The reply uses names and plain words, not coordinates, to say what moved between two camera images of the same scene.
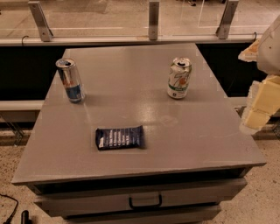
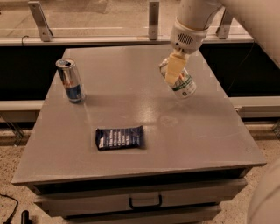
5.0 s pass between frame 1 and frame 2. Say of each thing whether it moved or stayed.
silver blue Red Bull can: stayed
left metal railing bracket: stayed
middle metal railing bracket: stayed
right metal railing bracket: stayed
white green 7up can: moved
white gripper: moved
